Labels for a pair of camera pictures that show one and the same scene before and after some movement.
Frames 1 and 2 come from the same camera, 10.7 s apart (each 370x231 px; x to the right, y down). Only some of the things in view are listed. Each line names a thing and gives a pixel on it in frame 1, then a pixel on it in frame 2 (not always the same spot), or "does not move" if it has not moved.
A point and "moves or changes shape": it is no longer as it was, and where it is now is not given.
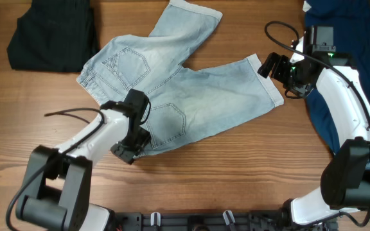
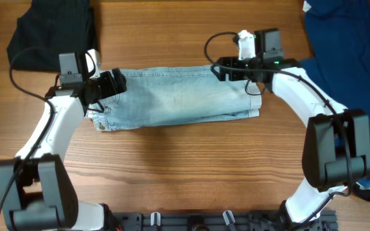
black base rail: x=213 y=221 does not move
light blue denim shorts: x=183 y=99 moves or changes shape
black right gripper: x=280 y=68 -> x=225 y=66
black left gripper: x=128 y=154 -> x=111 y=90
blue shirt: x=362 y=29 does not move
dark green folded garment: x=54 y=35 does not move
